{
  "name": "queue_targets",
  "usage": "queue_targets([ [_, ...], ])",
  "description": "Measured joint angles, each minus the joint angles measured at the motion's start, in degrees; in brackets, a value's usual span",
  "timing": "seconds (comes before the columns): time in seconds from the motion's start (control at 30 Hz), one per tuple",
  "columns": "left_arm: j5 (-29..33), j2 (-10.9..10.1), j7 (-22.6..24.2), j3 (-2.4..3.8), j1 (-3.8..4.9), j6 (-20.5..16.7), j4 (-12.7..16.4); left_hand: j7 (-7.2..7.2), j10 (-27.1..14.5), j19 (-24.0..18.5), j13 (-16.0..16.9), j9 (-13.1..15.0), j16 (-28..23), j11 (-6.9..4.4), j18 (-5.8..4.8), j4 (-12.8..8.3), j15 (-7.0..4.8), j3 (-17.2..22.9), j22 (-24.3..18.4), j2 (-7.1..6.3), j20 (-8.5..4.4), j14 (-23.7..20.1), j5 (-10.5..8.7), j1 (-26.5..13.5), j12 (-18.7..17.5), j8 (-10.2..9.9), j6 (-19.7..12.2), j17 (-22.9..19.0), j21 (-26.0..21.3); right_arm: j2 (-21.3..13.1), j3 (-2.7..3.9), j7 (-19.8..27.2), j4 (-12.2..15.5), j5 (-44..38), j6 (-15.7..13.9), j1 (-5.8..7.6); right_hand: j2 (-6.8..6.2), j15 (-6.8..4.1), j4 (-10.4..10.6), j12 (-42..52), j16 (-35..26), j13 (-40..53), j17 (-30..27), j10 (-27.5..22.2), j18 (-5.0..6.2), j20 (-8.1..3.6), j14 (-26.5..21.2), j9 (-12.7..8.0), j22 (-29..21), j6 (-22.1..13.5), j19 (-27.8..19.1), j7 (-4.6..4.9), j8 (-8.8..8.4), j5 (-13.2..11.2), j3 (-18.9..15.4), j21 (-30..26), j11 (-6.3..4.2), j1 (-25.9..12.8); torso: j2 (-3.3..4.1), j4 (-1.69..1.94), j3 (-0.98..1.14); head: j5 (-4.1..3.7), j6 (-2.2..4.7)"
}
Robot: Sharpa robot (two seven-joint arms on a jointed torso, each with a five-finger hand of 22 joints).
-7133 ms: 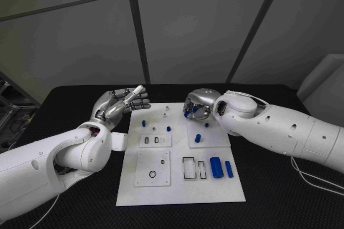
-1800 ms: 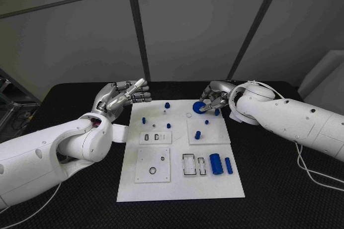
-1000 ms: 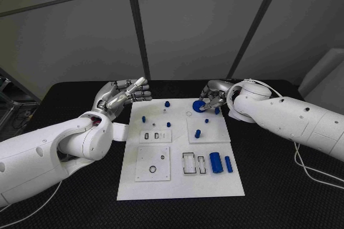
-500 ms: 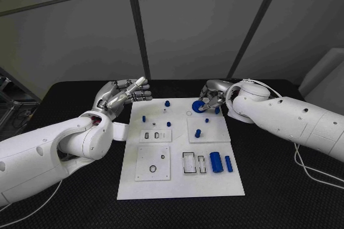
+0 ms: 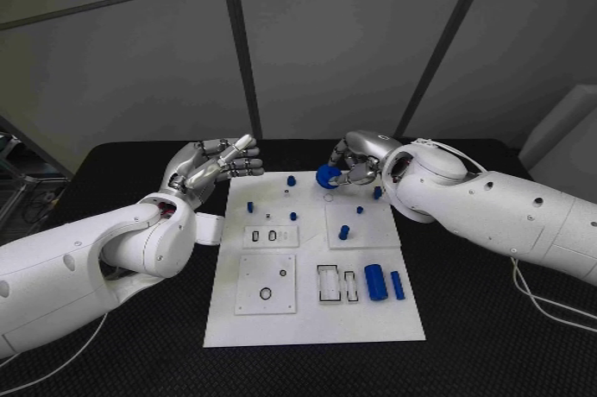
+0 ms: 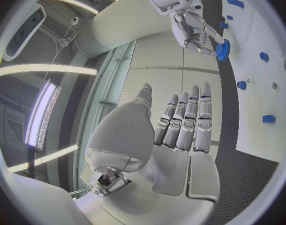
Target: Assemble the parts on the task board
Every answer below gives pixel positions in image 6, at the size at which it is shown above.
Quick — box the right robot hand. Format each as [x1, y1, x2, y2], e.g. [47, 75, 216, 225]
[168, 10, 226, 57]

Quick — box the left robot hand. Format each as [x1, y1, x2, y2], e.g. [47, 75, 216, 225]
[74, 81, 222, 225]

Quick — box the white task board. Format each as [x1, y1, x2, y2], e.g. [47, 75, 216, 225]
[221, 0, 286, 164]

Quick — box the long blue block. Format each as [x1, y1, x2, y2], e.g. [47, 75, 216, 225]
[226, 0, 245, 9]

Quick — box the small blue gear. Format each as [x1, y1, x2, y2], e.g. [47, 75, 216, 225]
[236, 80, 248, 91]

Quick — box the blue plug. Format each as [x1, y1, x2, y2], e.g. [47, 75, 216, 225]
[259, 51, 270, 63]

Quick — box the glowing light bar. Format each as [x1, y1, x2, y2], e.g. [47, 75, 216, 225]
[24, 78, 64, 152]

